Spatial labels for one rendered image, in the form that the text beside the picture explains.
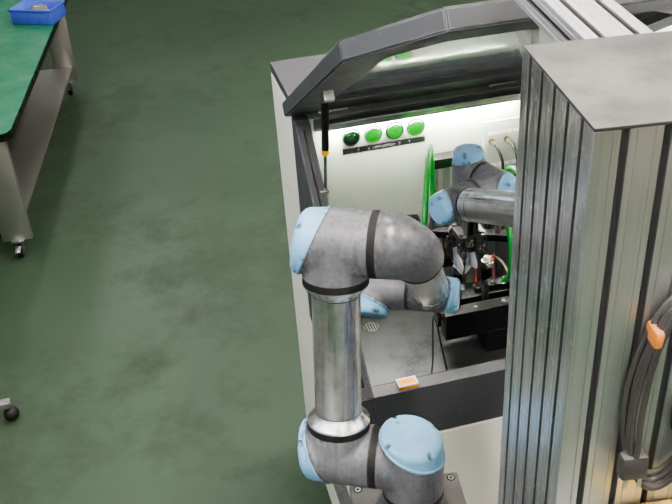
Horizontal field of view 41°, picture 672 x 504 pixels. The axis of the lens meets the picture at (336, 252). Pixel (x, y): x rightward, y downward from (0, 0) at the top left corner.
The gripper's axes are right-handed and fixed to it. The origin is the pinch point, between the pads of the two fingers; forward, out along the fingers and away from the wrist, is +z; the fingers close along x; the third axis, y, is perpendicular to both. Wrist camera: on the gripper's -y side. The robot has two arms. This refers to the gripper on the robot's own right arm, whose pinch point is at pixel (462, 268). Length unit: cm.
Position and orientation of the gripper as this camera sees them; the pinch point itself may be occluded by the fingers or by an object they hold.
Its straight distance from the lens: 235.9
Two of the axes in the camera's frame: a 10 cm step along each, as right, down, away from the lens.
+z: 0.6, 8.4, 5.4
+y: 2.4, 5.1, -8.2
